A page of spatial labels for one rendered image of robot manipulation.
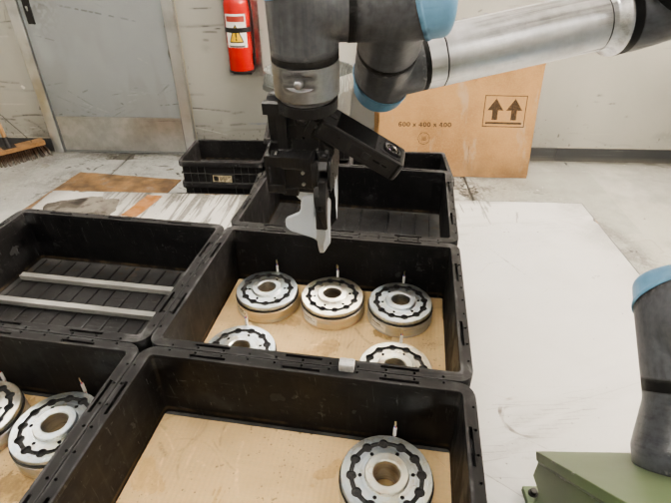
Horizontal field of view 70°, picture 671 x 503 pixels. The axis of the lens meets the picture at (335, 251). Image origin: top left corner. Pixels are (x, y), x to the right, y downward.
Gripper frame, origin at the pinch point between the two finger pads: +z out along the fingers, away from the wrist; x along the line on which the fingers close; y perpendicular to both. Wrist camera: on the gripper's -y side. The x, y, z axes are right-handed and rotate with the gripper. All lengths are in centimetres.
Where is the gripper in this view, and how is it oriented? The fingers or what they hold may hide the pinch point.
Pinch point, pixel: (330, 232)
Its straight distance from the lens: 68.4
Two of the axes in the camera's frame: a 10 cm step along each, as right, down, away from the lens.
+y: -9.9, -0.8, 1.3
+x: -1.6, 6.5, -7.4
